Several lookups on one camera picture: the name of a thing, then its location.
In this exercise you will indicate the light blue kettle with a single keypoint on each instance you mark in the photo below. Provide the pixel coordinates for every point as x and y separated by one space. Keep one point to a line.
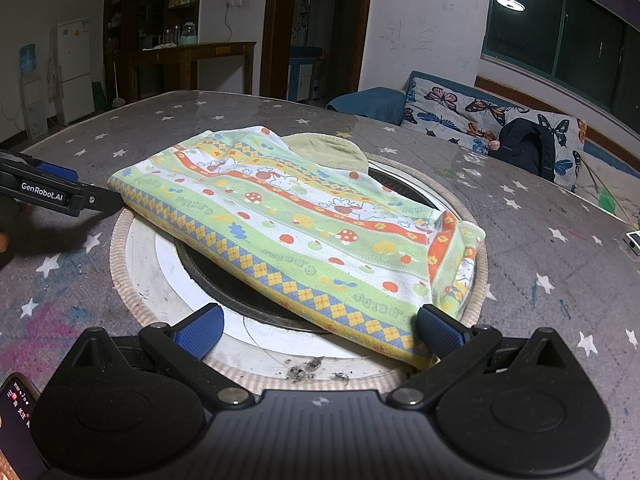
188 35

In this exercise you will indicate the dark wooden table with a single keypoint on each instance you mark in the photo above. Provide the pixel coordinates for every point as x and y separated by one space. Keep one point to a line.
200 51

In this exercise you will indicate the brown wooden door frame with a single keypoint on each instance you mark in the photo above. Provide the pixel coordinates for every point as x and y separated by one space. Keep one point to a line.
367 25

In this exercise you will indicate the white mop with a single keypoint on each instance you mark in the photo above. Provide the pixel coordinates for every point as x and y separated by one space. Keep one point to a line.
117 95

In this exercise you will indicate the black round induction cooktop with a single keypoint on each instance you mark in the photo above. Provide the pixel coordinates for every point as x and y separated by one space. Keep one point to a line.
220 280

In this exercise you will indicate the small white device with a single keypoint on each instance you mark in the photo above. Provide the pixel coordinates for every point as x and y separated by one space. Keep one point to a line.
633 241

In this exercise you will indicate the black backpack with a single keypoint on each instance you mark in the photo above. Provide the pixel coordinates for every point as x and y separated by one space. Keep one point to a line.
525 150

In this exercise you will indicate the white refrigerator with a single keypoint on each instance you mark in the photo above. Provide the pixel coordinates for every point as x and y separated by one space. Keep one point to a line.
75 70

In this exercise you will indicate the blue and white cabinet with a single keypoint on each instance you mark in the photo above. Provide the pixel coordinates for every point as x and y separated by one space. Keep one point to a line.
302 77

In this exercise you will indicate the white round cooktop surround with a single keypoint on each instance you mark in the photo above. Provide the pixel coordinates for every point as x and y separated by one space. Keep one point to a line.
160 285

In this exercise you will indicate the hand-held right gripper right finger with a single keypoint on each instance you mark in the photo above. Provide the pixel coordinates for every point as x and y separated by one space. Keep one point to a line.
440 327

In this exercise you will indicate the olive green cloth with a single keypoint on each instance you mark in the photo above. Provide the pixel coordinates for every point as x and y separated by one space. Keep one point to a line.
330 152

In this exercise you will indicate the blue cushion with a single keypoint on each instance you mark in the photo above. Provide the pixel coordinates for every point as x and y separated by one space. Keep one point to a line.
367 105

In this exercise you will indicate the colourful mushroom print garment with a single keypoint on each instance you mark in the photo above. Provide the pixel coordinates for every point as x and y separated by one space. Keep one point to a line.
300 230

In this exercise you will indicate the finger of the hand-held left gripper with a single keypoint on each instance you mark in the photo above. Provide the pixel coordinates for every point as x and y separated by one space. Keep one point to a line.
56 171
60 195

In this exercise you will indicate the wooden shelf cabinet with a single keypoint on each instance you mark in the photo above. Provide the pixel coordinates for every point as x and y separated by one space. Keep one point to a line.
150 5

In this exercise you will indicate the butterfly print sofa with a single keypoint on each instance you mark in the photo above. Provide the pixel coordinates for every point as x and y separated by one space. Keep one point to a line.
450 110

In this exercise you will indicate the blue water bottle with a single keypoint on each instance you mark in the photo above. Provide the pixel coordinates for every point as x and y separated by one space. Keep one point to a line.
29 59

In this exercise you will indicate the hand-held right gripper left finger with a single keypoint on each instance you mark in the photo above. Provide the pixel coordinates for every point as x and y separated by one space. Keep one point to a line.
200 332

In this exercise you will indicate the green framed window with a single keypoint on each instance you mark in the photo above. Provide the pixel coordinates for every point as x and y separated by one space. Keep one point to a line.
560 25

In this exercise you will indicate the black smartphone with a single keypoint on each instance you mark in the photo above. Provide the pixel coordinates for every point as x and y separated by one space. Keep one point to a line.
17 425

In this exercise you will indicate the white water dispenser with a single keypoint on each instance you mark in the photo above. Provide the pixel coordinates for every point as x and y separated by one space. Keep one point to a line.
34 105

